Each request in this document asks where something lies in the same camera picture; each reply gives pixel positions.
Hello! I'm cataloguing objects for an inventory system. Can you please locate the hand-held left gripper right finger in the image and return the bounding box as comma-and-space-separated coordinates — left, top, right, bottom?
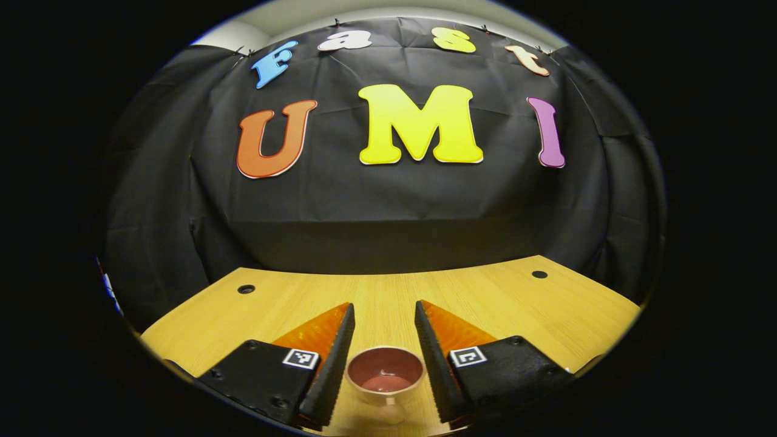
415, 299, 575, 424

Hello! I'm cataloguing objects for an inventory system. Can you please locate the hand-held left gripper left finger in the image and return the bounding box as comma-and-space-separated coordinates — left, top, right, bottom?
197, 302, 357, 429

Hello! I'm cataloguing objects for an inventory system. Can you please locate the beige cup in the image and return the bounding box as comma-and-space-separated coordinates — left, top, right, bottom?
346, 346, 426, 425

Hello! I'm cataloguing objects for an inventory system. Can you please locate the wooden desktop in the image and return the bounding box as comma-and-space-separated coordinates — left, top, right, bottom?
140, 255, 643, 437

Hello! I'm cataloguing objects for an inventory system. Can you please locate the black backdrop cloth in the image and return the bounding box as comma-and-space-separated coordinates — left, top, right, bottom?
100, 17, 665, 331

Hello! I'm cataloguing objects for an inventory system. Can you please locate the bright screen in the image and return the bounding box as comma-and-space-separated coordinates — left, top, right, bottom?
97, 258, 124, 316

